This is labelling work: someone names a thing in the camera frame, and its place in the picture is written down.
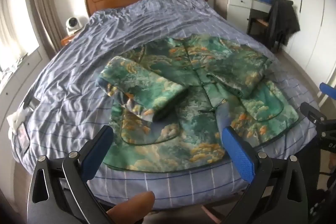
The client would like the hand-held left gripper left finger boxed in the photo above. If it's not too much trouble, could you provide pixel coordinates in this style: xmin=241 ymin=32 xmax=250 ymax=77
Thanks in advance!
xmin=27 ymin=125 xmax=114 ymax=224

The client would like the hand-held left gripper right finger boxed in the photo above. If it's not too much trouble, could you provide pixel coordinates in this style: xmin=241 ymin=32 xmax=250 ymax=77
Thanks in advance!
xmin=222 ymin=126 xmax=309 ymax=224

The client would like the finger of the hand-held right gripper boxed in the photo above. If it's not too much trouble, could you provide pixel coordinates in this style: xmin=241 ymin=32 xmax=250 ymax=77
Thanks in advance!
xmin=301 ymin=102 xmax=327 ymax=125
xmin=320 ymin=82 xmax=336 ymax=96

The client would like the green printed jacket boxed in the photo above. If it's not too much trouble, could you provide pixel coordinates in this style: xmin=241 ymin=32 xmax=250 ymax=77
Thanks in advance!
xmin=97 ymin=34 xmax=300 ymax=173

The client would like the person's left hand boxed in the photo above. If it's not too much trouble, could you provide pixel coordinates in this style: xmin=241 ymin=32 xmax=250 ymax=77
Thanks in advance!
xmin=107 ymin=191 xmax=155 ymax=224

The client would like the dark flat tablet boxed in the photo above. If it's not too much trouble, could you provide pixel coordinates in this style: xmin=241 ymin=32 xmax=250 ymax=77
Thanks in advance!
xmin=12 ymin=123 xmax=30 ymax=156

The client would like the dark jacket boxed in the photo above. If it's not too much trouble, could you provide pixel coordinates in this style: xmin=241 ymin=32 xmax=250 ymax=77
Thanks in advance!
xmin=264 ymin=0 xmax=301 ymax=52

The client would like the white cloth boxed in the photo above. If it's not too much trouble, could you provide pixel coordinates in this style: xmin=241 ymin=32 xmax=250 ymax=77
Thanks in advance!
xmin=7 ymin=106 xmax=36 ymax=135

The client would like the white wardrobe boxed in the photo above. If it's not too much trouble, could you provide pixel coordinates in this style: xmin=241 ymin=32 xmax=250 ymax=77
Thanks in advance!
xmin=265 ymin=0 xmax=336 ymax=98

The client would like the white window seat cabinet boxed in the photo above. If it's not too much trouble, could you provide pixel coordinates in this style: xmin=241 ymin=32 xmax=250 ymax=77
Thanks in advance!
xmin=0 ymin=40 xmax=50 ymax=109

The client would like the wooden nightstand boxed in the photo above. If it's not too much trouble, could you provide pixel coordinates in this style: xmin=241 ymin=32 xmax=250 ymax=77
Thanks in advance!
xmin=61 ymin=34 xmax=77 ymax=46

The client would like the bed with blue checked sheet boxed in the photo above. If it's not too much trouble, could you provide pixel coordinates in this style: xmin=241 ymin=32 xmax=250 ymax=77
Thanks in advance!
xmin=10 ymin=0 xmax=323 ymax=211

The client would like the white desk fan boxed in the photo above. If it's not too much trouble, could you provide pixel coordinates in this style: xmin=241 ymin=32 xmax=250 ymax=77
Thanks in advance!
xmin=65 ymin=17 xmax=84 ymax=36

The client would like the white desk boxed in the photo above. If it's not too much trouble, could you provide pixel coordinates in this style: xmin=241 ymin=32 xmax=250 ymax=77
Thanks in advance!
xmin=214 ymin=0 xmax=273 ymax=35

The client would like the brown curtain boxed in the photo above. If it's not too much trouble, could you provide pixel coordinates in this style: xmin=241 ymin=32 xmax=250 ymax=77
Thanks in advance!
xmin=28 ymin=0 xmax=66 ymax=54

